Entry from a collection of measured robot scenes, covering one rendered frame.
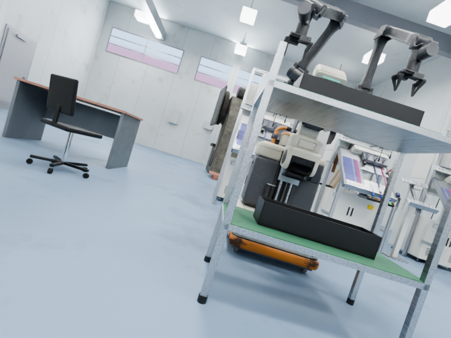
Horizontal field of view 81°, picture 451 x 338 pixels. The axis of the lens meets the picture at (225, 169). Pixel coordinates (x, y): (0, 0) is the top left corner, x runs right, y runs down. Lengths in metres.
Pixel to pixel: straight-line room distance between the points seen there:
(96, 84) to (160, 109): 2.82
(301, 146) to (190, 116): 9.99
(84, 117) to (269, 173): 3.19
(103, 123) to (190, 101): 7.69
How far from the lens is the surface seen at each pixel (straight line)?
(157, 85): 12.13
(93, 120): 4.47
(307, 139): 1.88
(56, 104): 2.88
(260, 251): 1.84
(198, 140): 11.55
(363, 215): 4.11
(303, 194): 2.16
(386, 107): 1.41
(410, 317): 1.49
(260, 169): 2.07
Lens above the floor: 0.60
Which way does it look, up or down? 3 degrees down
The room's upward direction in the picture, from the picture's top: 17 degrees clockwise
